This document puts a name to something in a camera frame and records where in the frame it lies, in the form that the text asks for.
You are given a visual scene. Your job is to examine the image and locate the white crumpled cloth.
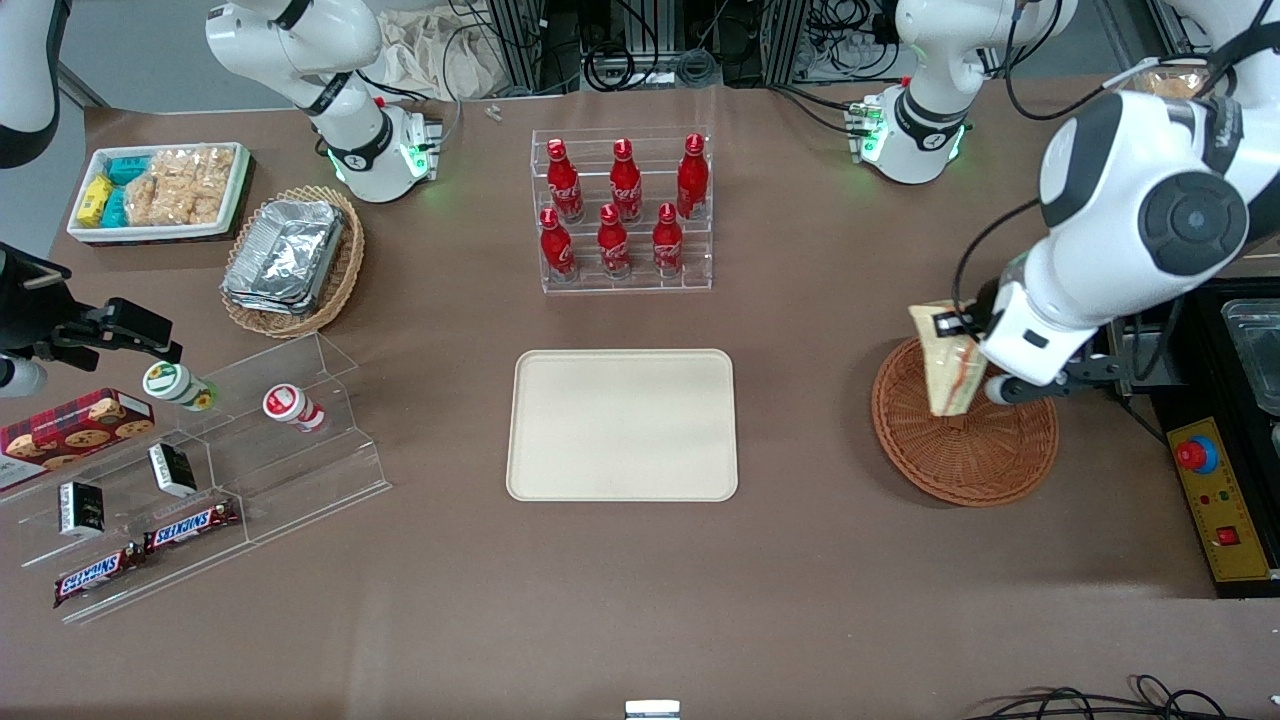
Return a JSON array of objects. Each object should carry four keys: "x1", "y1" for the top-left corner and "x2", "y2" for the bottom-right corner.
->
[{"x1": 375, "y1": 5, "x2": 503, "y2": 102}]

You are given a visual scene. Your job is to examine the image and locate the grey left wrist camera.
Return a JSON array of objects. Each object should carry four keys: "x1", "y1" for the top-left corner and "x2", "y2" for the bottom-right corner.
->
[{"x1": 984, "y1": 354, "x2": 1123, "y2": 406}]

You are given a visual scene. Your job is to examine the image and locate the triangle sandwich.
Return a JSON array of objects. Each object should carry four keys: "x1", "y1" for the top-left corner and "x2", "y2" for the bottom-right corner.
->
[{"x1": 907, "y1": 298, "x2": 989, "y2": 419}]

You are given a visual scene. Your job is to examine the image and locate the yellow emergency stop control box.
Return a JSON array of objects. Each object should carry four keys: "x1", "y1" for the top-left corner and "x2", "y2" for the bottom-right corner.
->
[{"x1": 1167, "y1": 417, "x2": 1280, "y2": 584}]

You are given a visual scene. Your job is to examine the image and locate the Snickers chocolate bar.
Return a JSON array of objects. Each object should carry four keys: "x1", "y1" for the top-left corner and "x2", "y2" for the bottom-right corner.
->
[
  {"x1": 53, "y1": 543, "x2": 147, "y2": 609},
  {"x1": 143, "y1": 498, "x2": 241, "y2": 554}
]

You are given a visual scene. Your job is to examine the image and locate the clear rice cracker bag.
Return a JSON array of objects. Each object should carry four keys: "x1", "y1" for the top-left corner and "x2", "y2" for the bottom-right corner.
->
[
  {"x1": 148, "y1": 146, "x2": 237, "y2": 201},
  {"x1": 124, "y1": 180, "x2": 227, "y2": 227}
]

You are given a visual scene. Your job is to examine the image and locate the aluminium frame with cables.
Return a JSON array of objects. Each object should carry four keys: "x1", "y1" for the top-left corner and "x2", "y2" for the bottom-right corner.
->
[{"x1": 450, "y1": 0, "x2": 906, "y2": 93}]

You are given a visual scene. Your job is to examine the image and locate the small black white box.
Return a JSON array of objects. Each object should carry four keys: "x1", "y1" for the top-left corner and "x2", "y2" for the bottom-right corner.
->
[
  {"x1": 148, "y1": 443, "x2": 198, "y2": 498},
  {"x1": 57, "y1": 481, "x2": 107, "y2": 538}
]

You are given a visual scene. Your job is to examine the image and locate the red cola bottle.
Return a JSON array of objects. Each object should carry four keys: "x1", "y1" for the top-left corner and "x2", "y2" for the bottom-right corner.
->
[
  {"x1": 610, "y1": 139, "x2": 644, "y2": 223},
  {"x1": 540, "y1": 207, "x2": 578, "y2": 283},
  {"x1": 652, "y1": 203, "x2": 685, "y2": 278},
  {"x1": 597, "y1": 203, "x2": 633, "y2": 281},
  {"x1": 677, "y1": 133, "x2": 709, "y2": 219},
  {"x1": 547, "y1": 138, "x2": 586, "y2": 223}
]

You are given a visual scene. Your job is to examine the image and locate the clear acrylic stepped shelf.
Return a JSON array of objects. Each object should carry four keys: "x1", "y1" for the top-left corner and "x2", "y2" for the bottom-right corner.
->
[{"x1": 0, "y1": 332, "x2": 393, "y2": 627}]

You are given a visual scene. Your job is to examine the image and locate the yellow snack packet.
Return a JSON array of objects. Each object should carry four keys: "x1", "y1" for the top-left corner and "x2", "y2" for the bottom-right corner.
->
[{"x1": 77, "y1": 174, "x2": 115, "y2": 227}]

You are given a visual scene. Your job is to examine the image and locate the white snack tray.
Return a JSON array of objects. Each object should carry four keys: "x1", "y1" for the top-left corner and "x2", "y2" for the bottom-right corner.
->
[{"x1": 66, "y1": 141, "x2": 252, "y2": 244}]

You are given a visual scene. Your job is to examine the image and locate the red lidded yogurt cup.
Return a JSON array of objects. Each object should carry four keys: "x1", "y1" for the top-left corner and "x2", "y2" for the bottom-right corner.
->
[{"x1": 263, "y1": 384, "x2": 327, "y2": 433}]

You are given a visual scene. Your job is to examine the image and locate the green sunflower yogurt cup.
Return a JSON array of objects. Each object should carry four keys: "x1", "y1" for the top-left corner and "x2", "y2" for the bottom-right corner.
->
[{"x1": 142, "y1": 361, "x2": 218, "y2": 413}]

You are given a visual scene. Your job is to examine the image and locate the round brown wicker basket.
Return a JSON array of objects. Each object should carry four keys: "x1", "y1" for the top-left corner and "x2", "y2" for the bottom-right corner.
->
[{"x1": 871, "y1": 337, "x2": 1060, "y2": 508}]

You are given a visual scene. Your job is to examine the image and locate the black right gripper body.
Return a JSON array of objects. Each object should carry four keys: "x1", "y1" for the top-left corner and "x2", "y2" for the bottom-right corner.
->
[{"x1": 0, "y1": 243, "x2": 77, "y2": 359}]

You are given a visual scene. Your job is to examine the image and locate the clear plastic container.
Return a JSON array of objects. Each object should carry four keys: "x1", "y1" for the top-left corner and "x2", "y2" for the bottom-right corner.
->
[{"x1": 1221, "y1": 298, "x2": 1280, "y2": 417}]

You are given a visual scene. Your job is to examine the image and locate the red tartan cookie box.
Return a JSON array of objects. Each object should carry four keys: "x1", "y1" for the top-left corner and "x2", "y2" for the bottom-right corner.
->
[{"x1": 0, "y1": 388, "x2": 156, "y2": 491}]

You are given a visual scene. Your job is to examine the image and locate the oval wicker basket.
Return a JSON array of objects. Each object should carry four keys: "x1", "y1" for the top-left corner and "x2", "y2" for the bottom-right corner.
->
[{"x1": 220, "y1": 185, "x2": 365, "y2": 339}]

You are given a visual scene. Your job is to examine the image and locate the black side cart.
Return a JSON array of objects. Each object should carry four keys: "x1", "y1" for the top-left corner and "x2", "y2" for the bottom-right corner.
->
[{"x1": 1148, "y1": 275, "x2": 1280, "y2": 601}]

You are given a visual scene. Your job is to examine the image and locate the clear wrapped bread package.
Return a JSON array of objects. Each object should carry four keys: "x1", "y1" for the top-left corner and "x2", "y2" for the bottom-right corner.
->
[{"x1": 1104, "y1": 56, "x2": 1217, "y2": 102}]

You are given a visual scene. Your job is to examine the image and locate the aluminium foil container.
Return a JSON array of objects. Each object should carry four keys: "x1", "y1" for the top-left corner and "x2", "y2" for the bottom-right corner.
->
[{"x1": 222, "y1": 198, "x2": 347, "y2": 317}]

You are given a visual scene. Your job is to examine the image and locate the beige rectangular serving tray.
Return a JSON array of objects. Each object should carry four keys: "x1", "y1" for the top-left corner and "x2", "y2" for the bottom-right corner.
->
[{"x1": 506, "y1": 349, "x2": 740, "y2": 503}]

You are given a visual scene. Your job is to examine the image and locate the black floor cables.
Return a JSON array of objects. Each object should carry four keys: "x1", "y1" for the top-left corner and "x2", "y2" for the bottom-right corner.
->
[{"x1": 965, "y1": 674, "x2": 1280, "y2": 720}]

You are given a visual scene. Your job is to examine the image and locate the clear acrylic bottle rack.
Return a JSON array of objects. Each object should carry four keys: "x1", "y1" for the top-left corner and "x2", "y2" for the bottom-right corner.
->
[{"x1": 530, "y1": 127, "x2": 714, "y2": 294}]

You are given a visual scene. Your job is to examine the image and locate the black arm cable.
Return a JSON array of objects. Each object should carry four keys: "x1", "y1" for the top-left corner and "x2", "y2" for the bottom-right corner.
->
[{"x1": 952, "y1": 197, "x2": 1043, "y2": 313}]

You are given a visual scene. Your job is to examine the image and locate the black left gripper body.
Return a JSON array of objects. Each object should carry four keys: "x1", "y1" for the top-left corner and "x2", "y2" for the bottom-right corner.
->
[{"x1": 958, "y1": 277, "x2": 1007, "y2": 339}]

